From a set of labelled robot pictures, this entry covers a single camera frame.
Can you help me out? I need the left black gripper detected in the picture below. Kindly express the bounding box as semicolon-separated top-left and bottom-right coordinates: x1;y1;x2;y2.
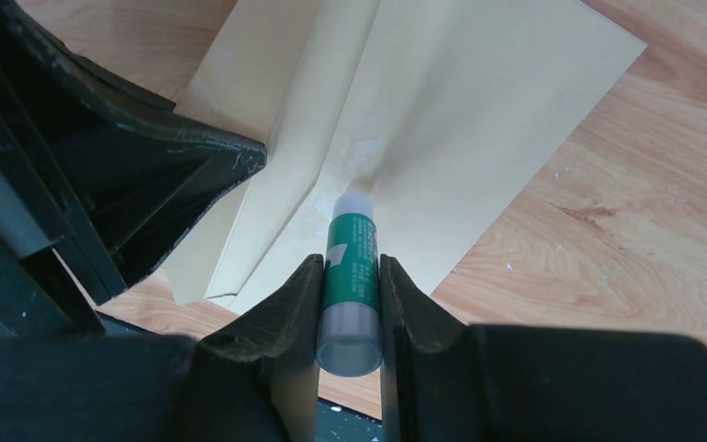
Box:
0;1;267;338

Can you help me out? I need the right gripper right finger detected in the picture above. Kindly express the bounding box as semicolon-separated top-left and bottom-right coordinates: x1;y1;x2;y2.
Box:
379;256;707;441

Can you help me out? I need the brown paper envelope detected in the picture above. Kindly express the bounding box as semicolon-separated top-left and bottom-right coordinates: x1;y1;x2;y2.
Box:
164;1;645;313

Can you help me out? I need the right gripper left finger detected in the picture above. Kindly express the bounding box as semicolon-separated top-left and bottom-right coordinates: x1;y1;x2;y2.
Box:
0;254;324;441

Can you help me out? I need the green white glue stick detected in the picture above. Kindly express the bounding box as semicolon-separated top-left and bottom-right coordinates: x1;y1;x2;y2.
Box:
316;192;383;378

